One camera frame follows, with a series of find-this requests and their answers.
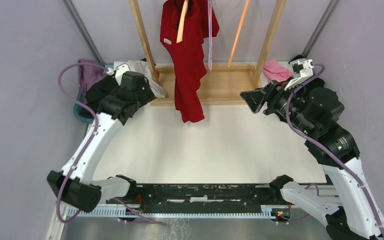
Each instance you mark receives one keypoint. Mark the black garment in basket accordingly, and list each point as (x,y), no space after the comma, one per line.
(111,90)

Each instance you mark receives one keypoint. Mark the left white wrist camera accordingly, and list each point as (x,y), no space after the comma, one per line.
(115,73)

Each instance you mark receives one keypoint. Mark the orange hanger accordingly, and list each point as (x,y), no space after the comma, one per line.
(238,32)

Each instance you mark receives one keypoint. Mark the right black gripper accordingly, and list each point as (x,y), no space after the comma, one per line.
(273,91)

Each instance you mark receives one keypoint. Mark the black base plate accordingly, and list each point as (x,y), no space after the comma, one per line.
(178,198)

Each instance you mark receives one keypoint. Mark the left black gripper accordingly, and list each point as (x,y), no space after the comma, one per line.
(148,94)

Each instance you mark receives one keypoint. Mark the red skirt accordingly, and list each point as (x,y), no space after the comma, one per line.
(188,55)

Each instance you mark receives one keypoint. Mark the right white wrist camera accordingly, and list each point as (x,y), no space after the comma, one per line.
(302,70)

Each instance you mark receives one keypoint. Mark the wooden hanger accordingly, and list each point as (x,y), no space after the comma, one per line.
(180,31)

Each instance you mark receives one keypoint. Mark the white garment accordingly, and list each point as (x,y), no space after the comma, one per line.
(141,66)

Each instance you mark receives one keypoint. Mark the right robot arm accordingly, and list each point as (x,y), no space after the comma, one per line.
(314,111)

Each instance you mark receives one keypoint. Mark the wooden clothes rack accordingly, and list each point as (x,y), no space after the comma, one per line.
(224,82)

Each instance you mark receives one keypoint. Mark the purple garment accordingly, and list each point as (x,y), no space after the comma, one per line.
(90,74)

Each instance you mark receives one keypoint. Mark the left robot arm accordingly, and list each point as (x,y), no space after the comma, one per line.
(74,184)

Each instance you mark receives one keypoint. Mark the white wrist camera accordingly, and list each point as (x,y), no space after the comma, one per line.
(115,73)
(302,70)

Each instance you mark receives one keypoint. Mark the pink garment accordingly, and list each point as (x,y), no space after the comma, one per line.
(275,72)

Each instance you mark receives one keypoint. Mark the black garment on right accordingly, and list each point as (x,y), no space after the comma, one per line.
(316,82)

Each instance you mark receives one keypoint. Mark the aluminium frame rail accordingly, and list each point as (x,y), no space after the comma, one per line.
(324,198)

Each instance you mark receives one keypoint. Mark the teal laundry basket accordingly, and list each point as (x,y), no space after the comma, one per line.
(79,112)

